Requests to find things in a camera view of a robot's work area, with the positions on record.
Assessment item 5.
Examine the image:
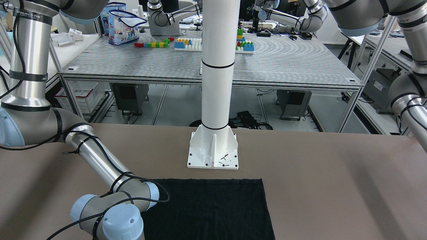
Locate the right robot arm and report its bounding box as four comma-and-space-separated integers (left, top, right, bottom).
1, 0, 159, 240

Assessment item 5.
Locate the white plastic basket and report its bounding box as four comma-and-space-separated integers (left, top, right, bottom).
54, 81, 105, 114

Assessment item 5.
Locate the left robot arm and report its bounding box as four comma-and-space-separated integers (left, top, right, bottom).
325, 0, 427, 149

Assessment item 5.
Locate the white camera mast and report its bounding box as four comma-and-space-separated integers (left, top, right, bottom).
202, 0, 241, 130

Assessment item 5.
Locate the colourful toy brick row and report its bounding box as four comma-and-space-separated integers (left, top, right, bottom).
133, 37, 175, 48

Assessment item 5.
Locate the striped metal work table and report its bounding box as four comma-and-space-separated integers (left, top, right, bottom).
57, 29, 364, 133

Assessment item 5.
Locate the toy block bag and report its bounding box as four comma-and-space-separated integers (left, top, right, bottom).
100, 2, 147, 46

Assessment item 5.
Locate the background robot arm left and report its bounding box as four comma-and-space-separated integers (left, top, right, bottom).
147, 0, 203, 37

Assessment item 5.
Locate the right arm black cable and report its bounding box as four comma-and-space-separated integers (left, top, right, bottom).
0, 0, 170, 240

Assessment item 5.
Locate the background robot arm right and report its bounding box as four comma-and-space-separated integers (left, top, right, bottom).
254, 0, 329, 32

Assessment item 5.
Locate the white brick board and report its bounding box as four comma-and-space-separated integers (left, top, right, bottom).
174, 38, 202, 52

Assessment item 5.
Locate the black graphic t-shirt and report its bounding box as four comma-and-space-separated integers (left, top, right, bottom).
141, 179, 276, 240

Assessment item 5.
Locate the white mast base plate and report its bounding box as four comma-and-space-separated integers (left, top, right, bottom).
186, 125, 239, 170

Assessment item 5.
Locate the green blue brick stack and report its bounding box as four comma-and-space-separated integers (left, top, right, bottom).
235, 28, 255, 54

